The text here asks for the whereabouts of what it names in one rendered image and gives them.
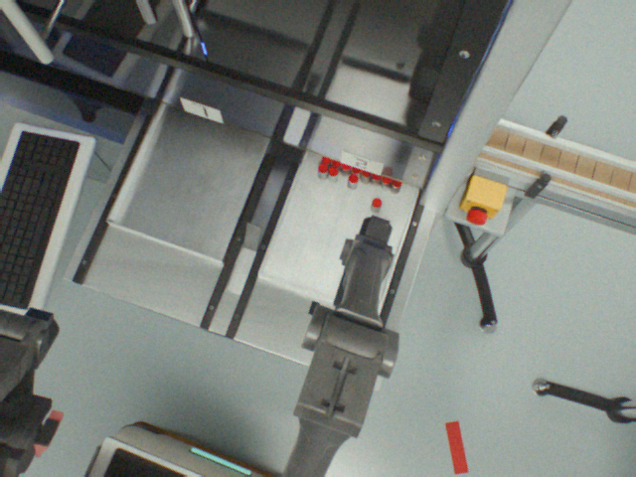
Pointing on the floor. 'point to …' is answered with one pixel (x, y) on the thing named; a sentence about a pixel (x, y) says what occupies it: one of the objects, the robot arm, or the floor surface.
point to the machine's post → (491, 93)
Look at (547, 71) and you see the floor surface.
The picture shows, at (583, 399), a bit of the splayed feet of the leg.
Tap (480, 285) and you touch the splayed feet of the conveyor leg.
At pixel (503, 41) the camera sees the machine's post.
